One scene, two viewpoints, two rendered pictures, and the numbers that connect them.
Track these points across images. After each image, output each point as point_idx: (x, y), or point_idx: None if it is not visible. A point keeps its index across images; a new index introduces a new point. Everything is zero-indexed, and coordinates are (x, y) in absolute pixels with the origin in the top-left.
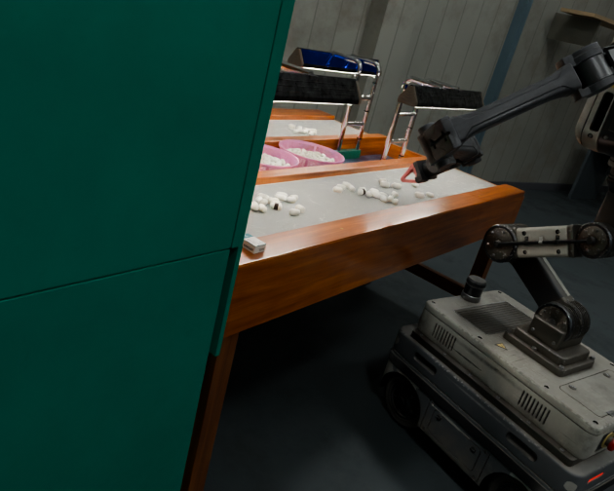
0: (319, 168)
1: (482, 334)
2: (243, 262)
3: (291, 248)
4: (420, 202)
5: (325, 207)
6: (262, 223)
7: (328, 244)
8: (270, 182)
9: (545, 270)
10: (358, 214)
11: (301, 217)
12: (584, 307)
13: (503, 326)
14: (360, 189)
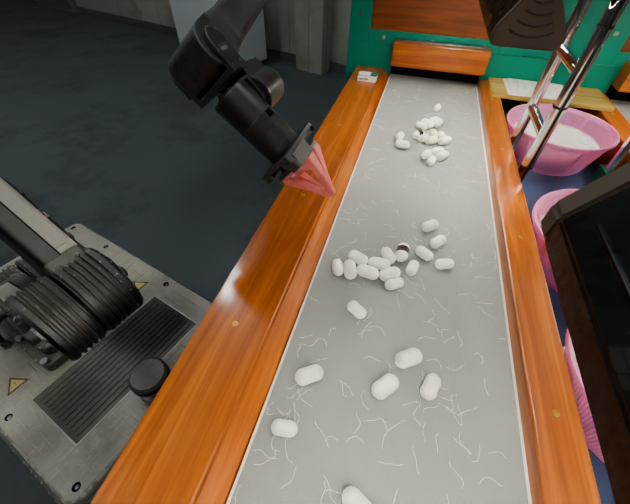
0: (529, 271)
1: (160, 293)
2: (356, 71)
3: (347, 88)
4: (289, 286)
5: (394, 172)
6: (399, 116)
7: (332, 106)
8: (490, 179)
9: (31, 278)
10: (355, 185)
11: (389, 140)
12: None
13: (119, 334)
14: (405, 243)
